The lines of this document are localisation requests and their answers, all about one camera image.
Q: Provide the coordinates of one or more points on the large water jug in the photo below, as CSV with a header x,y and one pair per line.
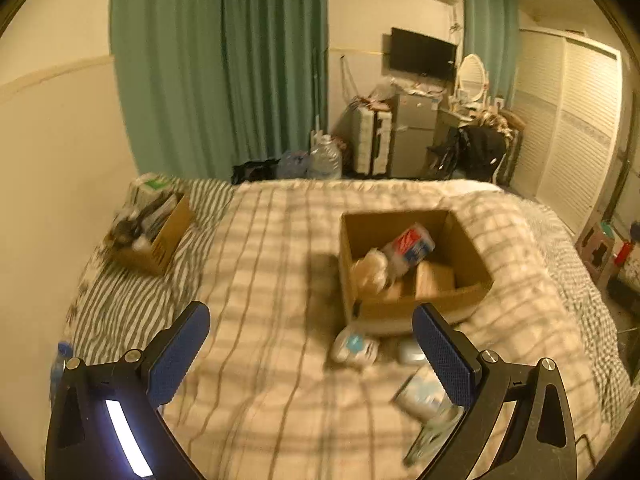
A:
x,y
325,158

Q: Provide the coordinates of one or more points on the light blue earbud case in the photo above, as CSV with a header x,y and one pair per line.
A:
x,y
409,352

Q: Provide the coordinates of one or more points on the black jacket on chair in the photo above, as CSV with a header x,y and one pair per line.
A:
x,y
481,151

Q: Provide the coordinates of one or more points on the silver mini fridge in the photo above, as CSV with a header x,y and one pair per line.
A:
x,y
414,123

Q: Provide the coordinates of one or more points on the white suitcase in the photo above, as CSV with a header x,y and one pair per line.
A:
x,y
371,133

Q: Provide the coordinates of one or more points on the small cardboard box with items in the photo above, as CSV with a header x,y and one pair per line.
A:
x,y
145,241

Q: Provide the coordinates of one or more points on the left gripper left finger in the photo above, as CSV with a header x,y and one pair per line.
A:
x,y
106,422

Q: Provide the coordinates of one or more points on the black bag on floor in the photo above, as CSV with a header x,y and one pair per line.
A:
x,y
254,171

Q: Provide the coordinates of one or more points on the large green curtain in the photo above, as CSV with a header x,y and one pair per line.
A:
x,y
206,85

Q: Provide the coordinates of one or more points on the red blue labelled jar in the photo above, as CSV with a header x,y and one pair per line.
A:
x,y
408,249

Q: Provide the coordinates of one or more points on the white cloth bundle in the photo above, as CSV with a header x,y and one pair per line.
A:
x,y
372,273

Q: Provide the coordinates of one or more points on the blue water bottle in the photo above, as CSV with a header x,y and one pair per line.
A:
x,y
64,352

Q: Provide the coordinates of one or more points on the white louvered wardrobe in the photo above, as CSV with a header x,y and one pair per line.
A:
x,y
569,92

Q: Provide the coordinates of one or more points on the small cardboard stool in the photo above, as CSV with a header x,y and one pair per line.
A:
x,y
596,248

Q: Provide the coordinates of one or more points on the plaid beige blanket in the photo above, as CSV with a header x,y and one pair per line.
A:
x,y
263,399

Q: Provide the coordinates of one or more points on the narrow green curtain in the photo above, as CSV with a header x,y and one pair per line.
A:
x,y
492,31

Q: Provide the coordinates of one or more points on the white oval mirror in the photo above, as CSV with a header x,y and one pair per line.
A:
x,y
472,79

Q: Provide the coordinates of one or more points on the open cardboard box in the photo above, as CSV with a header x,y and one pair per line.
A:
x,y
454,278

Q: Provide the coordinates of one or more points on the blue white tissue pack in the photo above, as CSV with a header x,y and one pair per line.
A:
x,y
422,396

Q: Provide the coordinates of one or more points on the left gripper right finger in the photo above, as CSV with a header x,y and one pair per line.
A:
x,y
539,442

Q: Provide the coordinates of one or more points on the black wall television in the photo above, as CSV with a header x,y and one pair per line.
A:
x,y
421,55

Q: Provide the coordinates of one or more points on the white toy with blue star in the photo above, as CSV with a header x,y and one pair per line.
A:
x,y
353,348

